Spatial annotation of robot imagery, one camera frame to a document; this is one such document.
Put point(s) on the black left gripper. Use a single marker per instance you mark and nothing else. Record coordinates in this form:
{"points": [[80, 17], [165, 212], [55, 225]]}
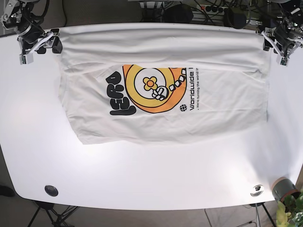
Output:
{"points": [[286, 35]]}

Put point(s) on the black tripod stand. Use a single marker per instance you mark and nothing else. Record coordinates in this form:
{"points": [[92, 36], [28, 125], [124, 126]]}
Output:
{"points": [[57, 219]]}

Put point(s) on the potted green plant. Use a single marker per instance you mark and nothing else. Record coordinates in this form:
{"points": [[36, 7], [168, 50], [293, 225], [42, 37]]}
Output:
{"points": [[289, 199]]}

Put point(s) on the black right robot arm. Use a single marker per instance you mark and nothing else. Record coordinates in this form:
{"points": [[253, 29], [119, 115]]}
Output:
{"points": [[24, 7]]}

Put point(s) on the black table grommet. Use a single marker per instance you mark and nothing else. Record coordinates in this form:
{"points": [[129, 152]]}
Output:
{"points": [[51, 190]]}

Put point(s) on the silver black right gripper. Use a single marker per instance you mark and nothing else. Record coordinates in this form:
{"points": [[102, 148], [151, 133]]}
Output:
{"points": [[31, 37]]}

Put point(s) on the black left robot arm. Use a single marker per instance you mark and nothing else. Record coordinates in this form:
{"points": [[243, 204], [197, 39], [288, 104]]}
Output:
{"points": [[249, 13]]}

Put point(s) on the silver table grommet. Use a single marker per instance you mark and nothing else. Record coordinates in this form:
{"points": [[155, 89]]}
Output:
{"points": [[257, 190]]}

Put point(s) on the white graphic T-shirt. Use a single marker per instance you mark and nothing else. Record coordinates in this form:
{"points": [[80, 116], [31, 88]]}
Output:
{"points": [[161, 83]]}

